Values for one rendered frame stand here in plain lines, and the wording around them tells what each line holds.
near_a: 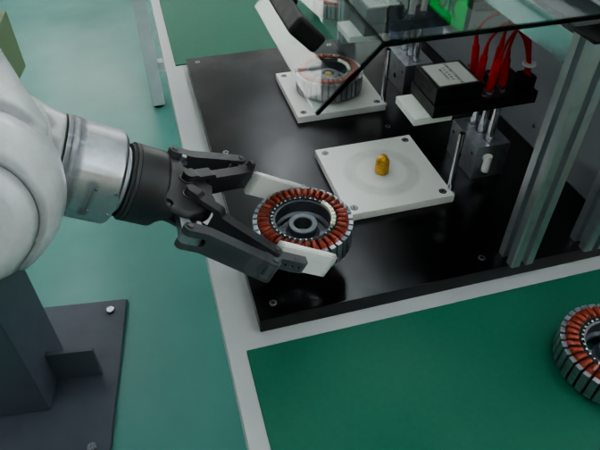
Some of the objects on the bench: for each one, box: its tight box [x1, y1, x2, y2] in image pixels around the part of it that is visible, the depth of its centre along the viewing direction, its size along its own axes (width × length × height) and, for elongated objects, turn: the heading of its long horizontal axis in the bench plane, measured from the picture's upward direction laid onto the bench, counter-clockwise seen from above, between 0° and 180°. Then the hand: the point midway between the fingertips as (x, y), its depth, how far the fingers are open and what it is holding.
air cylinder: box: [446, 115, 511, 179], centre depth 81 cm, size 5×8×6 cm
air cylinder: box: [388, 46, 433, 95], centre depth 98 cm, size 5×8×6 cm
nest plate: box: [315, 135, 454, 221], centre depth 79 cm, size 15×15×1 cm
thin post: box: [380, 48, 391, 107], centre depth 91 cm, size 2×2×10 cm
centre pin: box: [375, 154, 390, 176], centre depth 78 cm, size 2×2×3 cm
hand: (299, 225), depth 63 cm, fingers closed on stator, 11 cm apart
